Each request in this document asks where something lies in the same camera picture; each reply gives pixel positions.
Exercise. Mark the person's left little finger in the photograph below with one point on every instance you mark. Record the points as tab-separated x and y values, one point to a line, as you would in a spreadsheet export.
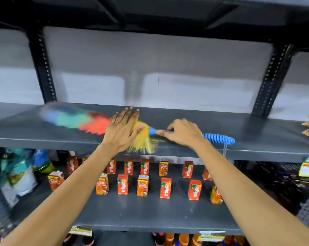
115	118

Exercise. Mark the dark drink bottles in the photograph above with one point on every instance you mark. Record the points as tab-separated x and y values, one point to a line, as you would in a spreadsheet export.
87	240

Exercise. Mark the white shelf price label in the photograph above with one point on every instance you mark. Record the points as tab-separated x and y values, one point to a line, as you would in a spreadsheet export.
211	236
81	230

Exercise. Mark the pile of dark purple packets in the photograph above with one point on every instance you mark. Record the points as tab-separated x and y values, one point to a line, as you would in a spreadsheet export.
280	184

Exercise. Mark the person's left hand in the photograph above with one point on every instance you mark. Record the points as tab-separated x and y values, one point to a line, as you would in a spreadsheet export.
118	134

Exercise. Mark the black metal shelf rack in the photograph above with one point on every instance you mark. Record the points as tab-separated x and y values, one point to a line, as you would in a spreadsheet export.
259	140

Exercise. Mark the person's left thumb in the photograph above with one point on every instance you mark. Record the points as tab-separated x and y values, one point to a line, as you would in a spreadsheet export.
137	130

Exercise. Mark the person's left forearm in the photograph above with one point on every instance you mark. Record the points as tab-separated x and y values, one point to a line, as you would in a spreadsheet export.
59	199

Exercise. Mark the rows of orange juice cartons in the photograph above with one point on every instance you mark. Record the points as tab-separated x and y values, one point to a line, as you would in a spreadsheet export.
166	188

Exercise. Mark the person's right hand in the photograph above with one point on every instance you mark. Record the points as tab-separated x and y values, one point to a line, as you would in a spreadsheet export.
186	133

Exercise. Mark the person's right thumb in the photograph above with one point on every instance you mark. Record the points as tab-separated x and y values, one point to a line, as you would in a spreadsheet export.
168	134

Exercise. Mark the row of orange drink bottles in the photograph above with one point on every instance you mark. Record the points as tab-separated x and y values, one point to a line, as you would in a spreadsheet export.
184	240

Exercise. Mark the blue and green bag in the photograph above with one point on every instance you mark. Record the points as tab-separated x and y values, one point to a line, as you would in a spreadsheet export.
41	161

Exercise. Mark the white and green bag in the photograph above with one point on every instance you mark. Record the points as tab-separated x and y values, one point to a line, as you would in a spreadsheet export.
22	176

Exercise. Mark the person's right forearm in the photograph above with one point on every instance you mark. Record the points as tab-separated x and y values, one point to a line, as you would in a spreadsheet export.
249	199

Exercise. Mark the person's left middle finger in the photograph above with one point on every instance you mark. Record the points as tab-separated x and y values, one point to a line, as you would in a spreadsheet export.
129	115

